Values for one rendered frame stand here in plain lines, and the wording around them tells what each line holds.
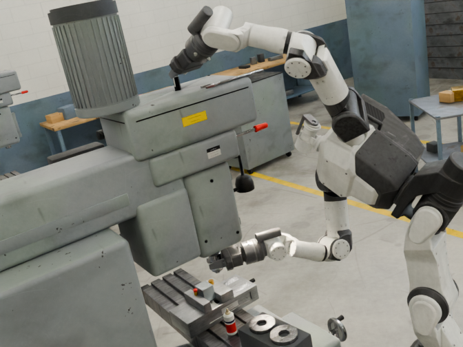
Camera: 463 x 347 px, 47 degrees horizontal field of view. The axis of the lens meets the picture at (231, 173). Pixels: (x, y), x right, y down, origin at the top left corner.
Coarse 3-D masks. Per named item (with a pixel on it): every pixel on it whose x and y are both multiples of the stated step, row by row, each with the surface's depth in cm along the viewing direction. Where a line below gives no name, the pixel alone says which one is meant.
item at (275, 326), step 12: (252, 324) 176; (264, 324) 177; (276, 324) 176; (288, 324) 174; (240, 336) 177; (252, 336) 172; (264, 336) 171; (276, 336) 168; (288, 336) 167; (300, 336) 168
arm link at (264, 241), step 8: (264, 232) 199; (272, 232) 199; (280, 232) 199; (256, 240) 200; (264, 240) 201; (272, 240) 200; (280, 240) 201; (256, 248) 198; (264, 248) 199; (272, 248) 197; (280, 248) 196; (264, 256) 199; (272, 256) 197; (280, 256) 198
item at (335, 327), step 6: (330, 318) 246; (336, 318) 244; (342, 318) 244; (330, 324) 247; (336, 324) 243; (342, 324) 241; (330, 330) 243; (336, 330) 243; (342, 330) 240; (336, 336) 246; (342, 336) 241
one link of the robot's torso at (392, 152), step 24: (384, 120) 184; (336, 144) 177; (360, 144) 177; (384, 144) 178; (408, 144) 179; (336, 168) 180; (360, 168) 176; (384, 168) 175; (408, 168) 176; (336, 192) 193; (360, 192) 183; (384, 192) 175
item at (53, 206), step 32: (64, 160) 169; (96, 160) 162; (128, 160) 161; (0, 192) 149; (32, 192) 147; (64, 192) 152; (96, 192) 157; (128, 192) 163; (160, 192) 169; (0, 224) 144; (32, 224) 148; (64, 224) 153; (96, 224) 159; (0, 256) 145; (32, 256) 150
